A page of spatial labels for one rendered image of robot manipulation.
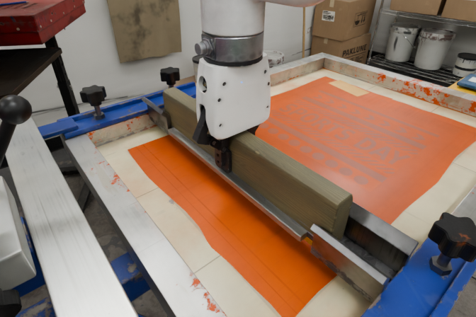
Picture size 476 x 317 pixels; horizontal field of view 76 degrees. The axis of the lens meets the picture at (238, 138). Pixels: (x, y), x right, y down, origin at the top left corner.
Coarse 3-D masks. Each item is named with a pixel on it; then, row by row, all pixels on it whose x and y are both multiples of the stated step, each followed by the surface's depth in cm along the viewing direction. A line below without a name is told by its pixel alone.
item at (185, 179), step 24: (288, 96) 78; (360, 96) 78; (384, 96) 78; (144, 144) 60; (168, 144) 60; (144, 168) 53; (168, 168) 53; (192, 168) 53; (168, 192) 48; (192, 192) 48; (216, 192) 48
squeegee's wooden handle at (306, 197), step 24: (168, 96) 55; (192, 120) 50; (240, 144) 42; (264, 144) 41; (240, 168) 44; (264, 168) 39; (288, 168) 36; (264, 192) 41; (288, 192) 37; (312, 192) 34; (336, 192) 33; (288, 216) 38; (312, 216) 35; (336, 216) 32
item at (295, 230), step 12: (180, 132) 56; (192, 144) 52; (204, 156) 49; (216, 168) 47; (228, 180) 45; (240, 180) 44; (240, 192) 43; (252, 192) 42; (264, 204) 40; (276, 216) 39; (288, 228) 37; (300, 228) 37; (300, 240) 36
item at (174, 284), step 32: (288, 64) 89; (320, 64) 95; (352, 64) 89; (416, 96) 77; (448, 96) 72; (128, 128) 62; (96, 160) 49; (96, 192) 43; (128, 192) 43; (128, 224) 38; (160, 256) 34; (160, 288) 31; (192, 288) 31
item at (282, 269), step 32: (448, 128) 65; (416, 160) 55; (448, 160) 55; (224, 192) 48; (352, 192) 48; (384, 192) 48; (416, 192) 48; (224, 224) 43; (256, 224) 43; (224, 256) 38; (256, 256) 38; (288, 256) 38; (256, 288) 35; (288, 288) 35; (320, 288) 35
